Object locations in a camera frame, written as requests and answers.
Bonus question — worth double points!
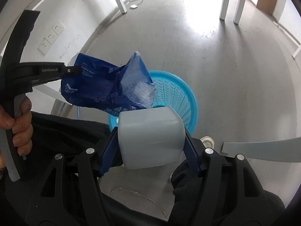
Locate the blue plastic bag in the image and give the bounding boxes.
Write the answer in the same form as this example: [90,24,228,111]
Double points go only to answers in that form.
[61,52,156,116]

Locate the white plastic tub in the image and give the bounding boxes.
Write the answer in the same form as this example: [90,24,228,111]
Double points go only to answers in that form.
[118,106,186,169]

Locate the blue plastic trash basket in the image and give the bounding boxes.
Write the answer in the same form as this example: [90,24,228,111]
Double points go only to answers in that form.
[108,70,198,137]

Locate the person's left hand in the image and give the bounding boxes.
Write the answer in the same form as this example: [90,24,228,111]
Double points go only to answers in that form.
[1,97,33,156]

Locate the white shoe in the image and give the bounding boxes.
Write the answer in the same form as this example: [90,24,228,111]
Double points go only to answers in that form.
[200,136,215,149]

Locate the white table leg pair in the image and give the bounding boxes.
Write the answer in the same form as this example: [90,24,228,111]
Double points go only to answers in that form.
[219,0,250,25]

